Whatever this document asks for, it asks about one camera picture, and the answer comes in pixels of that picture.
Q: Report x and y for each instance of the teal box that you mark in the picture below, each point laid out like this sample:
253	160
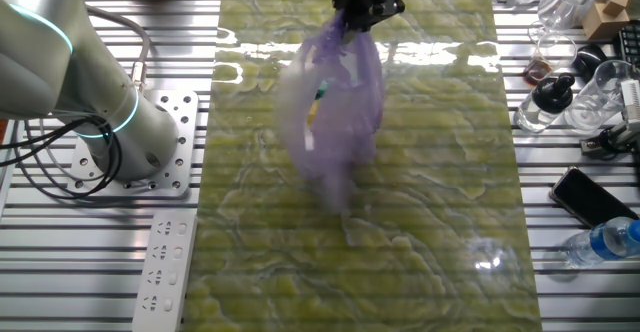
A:
321	90

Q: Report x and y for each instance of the yellow item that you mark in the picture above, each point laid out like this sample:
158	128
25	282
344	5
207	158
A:
313	113

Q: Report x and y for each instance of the purple translucent plastic bag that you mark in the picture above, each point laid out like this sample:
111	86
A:
345	127

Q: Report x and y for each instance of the white box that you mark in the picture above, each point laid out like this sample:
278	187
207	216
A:
309	142

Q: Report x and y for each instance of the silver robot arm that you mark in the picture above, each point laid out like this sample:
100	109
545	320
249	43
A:
50	72

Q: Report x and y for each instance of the small glass with brown liquid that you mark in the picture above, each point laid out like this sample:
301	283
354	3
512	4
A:
547	62

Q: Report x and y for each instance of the tall clear drinking glass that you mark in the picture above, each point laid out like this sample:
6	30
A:
565	2

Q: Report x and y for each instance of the black cap glass bottle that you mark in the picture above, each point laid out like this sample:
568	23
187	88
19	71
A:
545	102

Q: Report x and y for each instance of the black computer mouse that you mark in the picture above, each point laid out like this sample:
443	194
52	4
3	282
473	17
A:
589	62

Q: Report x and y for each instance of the large clear drinking glass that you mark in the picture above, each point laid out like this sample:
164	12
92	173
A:
597	102

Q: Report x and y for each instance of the green marble pattern mat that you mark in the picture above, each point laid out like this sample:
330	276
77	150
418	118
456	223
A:
300	262

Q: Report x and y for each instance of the black keyboard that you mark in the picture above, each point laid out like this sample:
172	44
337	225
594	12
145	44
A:
629	44

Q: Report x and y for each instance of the black smartphone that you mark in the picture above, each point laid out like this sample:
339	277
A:
587	199

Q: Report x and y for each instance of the blue cap water bottle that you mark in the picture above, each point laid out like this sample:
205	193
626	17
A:
600	242

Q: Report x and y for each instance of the white power strip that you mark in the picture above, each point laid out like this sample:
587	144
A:
165	272

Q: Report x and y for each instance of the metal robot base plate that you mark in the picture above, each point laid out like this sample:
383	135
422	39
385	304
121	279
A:
180	162

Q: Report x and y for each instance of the small ribbed silver camera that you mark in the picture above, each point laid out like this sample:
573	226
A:
631	99

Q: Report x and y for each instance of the black camera clamp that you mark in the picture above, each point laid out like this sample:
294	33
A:
615	139

